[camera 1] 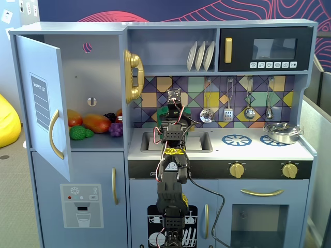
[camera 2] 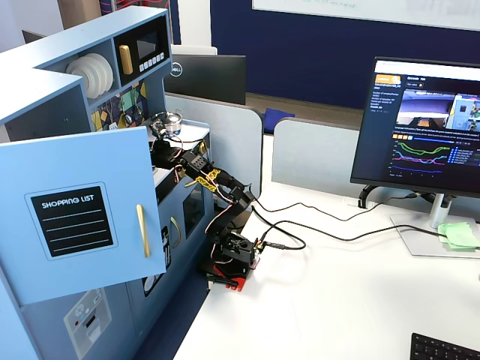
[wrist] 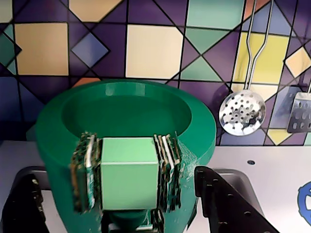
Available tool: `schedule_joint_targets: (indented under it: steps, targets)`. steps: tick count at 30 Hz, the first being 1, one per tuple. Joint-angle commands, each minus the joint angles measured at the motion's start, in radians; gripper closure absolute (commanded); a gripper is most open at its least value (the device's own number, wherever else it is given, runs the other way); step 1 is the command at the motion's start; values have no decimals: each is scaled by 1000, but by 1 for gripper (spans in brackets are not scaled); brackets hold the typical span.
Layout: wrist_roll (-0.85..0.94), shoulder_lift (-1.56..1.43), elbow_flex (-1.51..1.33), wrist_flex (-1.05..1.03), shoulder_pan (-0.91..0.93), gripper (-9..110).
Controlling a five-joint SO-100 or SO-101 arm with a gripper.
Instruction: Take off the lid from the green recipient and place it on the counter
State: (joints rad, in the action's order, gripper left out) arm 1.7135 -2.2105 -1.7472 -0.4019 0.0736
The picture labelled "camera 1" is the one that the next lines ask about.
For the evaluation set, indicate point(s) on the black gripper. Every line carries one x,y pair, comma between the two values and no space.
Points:
172,112

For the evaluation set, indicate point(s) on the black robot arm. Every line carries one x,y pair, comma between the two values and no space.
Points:
170,191

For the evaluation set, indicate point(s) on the steel skimmer spoon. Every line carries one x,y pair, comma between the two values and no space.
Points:
207,115

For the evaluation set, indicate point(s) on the grey toy sink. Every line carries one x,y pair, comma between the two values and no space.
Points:
204,142

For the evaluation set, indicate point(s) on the steel slotted spatula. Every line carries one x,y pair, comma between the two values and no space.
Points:
228,115

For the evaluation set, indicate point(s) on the white plate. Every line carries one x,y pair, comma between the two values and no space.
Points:
191,58
199,56
209,55

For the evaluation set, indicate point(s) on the steel ladle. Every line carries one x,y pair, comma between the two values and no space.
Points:
249,113

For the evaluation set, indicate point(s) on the gold toy telephone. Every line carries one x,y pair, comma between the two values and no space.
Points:
134,77

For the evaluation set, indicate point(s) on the blue toy kitchen unit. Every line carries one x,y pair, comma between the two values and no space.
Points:
168,51

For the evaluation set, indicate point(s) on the small orange toy fruit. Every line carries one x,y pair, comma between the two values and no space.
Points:
119,112

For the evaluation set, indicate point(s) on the small red toy fruit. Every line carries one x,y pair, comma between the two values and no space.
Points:
119,119

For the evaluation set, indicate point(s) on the purple toy grapes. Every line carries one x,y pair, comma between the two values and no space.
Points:
116,129

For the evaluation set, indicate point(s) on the gold stove knob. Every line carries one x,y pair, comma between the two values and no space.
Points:
236,170
289,171

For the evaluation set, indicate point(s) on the dark toy blackberries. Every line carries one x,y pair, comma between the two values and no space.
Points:
110,117

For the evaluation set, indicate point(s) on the black microwave door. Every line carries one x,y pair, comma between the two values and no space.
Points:
240,51

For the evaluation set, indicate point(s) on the blue oven door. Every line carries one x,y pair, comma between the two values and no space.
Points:
225,191

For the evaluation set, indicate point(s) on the orange red toy mango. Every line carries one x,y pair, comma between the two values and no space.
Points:
96,123

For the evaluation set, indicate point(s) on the blue dishwasher door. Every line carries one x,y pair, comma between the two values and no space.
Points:
139,196

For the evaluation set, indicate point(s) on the steel pot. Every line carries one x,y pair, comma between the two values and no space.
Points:
283,137

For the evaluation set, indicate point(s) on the green toy broccoli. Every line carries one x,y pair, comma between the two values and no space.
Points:
77,133

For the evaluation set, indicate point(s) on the red yellow toy fruit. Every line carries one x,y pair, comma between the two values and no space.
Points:
74,118

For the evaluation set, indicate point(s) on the grey office partition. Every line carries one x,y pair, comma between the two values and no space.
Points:
316,144

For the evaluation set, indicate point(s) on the blue fridge door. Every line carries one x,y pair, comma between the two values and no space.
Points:
44,67

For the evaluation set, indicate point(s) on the blue freezer door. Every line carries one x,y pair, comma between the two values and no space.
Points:
46,168

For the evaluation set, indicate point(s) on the yellow beanbag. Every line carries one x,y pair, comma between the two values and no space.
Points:
7,124

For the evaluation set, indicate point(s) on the round floor outlet cover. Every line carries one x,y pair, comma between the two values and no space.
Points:
4,157

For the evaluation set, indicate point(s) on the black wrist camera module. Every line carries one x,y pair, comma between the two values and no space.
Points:
174,94

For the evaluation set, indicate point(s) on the paper photo on wall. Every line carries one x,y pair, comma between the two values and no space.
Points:
7,16

